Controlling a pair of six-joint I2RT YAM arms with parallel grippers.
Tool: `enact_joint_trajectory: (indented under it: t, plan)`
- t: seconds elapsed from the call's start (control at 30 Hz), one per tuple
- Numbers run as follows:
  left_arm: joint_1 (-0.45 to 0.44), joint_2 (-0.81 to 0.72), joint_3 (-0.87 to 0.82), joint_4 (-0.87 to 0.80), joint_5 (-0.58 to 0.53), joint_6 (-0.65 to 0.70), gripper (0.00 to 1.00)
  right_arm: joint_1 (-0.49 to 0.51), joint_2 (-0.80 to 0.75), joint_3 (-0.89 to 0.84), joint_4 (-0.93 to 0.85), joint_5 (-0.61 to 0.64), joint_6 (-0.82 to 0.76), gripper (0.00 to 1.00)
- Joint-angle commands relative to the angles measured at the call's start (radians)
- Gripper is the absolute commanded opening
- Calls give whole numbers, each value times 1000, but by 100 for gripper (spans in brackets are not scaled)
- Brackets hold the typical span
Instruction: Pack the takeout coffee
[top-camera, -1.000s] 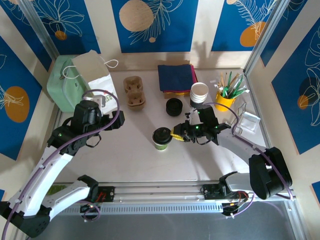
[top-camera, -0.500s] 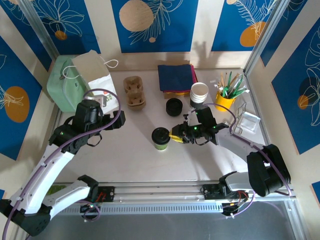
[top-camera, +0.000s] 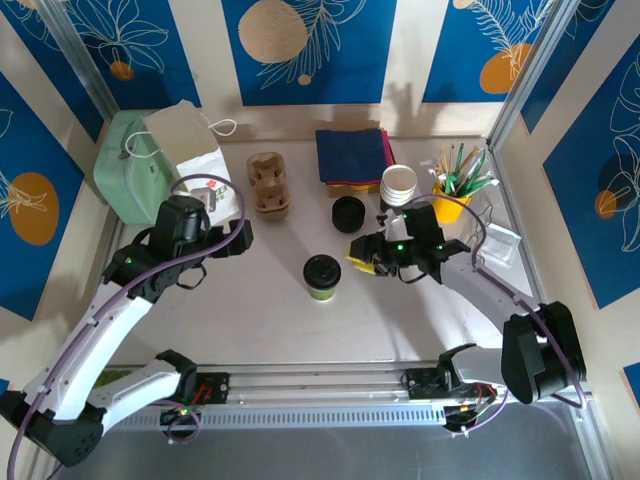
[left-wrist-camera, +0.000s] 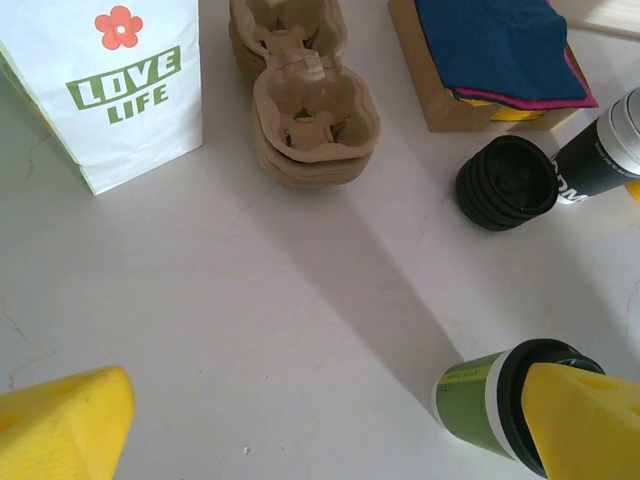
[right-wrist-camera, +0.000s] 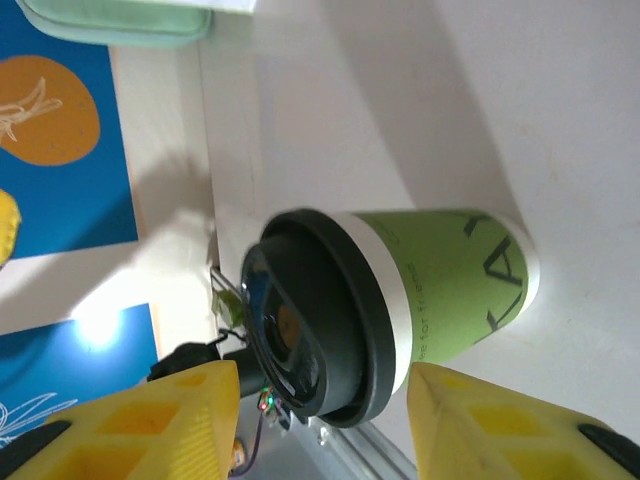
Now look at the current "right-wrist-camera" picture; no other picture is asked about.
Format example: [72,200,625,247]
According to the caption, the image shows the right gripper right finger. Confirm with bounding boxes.
[407,362,640,480]

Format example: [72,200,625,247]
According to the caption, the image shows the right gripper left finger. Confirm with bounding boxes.
[0,359,241,480]

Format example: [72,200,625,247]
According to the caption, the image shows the green takeout coffee cup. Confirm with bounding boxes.
[344,207,544,394]

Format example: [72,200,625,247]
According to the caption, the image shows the black coffee cup lid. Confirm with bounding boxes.
[239,207,416,429]

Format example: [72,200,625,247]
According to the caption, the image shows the white paper carry bag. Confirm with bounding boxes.
[192,0,259,16]

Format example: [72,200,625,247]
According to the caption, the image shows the mint green case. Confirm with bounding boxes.
[17,0,211,50]

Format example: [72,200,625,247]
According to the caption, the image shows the blue floral wall poster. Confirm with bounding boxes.
[0,302,161,451]
[0,0,140,261]

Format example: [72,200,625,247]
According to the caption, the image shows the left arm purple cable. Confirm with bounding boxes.
[247,417,269,469]

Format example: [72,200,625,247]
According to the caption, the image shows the aluminium frame rail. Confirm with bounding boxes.
[287,409,419,480]

